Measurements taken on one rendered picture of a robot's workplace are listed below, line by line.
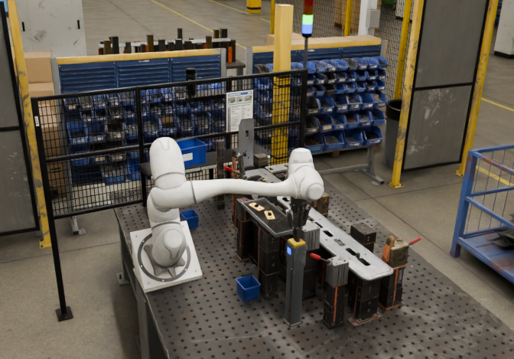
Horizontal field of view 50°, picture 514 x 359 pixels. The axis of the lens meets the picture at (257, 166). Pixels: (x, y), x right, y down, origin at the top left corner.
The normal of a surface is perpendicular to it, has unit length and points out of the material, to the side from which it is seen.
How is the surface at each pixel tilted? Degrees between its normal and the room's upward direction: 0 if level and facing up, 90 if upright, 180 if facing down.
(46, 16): 90
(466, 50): 91
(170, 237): 49
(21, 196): 91
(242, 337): 0
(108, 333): 0
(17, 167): 92
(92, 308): 0
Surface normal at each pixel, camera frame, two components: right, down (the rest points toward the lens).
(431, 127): 0.45, 0.35
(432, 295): 0.02, -0.92
